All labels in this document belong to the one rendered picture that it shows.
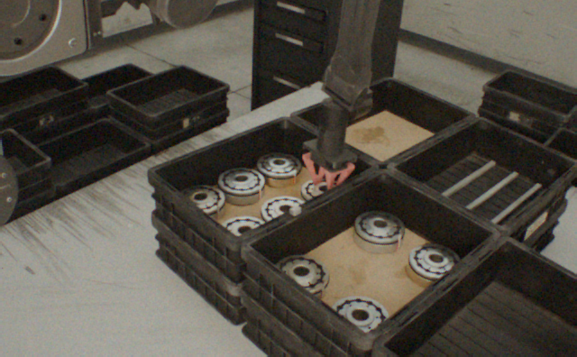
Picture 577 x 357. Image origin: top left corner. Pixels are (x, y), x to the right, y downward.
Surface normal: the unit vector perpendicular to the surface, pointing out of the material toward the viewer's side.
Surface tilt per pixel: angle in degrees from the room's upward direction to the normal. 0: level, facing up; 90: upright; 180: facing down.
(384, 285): 0
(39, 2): 90
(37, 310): 0
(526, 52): 90
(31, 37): 90
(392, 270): 0
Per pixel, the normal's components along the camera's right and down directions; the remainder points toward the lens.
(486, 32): -0.65, 0.36
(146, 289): 0.05, -0.85
